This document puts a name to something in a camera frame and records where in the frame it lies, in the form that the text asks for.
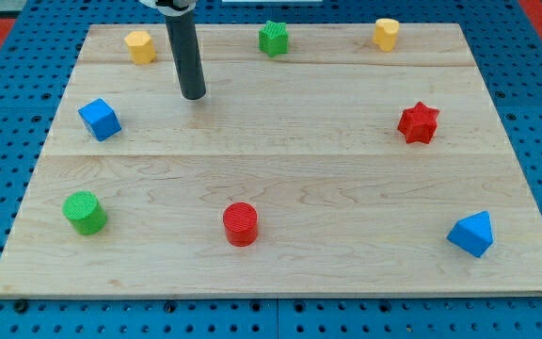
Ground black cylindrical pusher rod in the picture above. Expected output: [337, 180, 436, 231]
[165, 11, 206, 100]

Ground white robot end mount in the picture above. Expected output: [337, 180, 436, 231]
[139, 0, 197, 16]

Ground red cylinder block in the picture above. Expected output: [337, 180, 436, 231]
[222, 202, 258, 247]

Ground yellow hexagon block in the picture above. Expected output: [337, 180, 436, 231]
[124, 30, 156, 65]

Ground green star block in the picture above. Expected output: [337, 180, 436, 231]
[259, 21, 289, 57]

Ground blue cube block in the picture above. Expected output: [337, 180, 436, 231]
[78, 98, 122, 141]

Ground light wooden board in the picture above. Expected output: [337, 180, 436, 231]
[0, 24, 542, 299]

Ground green cylinder block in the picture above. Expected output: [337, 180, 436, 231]
[62, 191, 107, 235]

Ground yellow heart block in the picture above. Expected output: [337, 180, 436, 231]
[372, 18, 400, 52]

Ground red star block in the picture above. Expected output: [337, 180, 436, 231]
[397, 102, 439, 144]

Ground blue triangle block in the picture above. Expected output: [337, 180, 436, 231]
[446, 211, 494, 258]

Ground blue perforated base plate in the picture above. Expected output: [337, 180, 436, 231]
[0, 1, 542, 338]

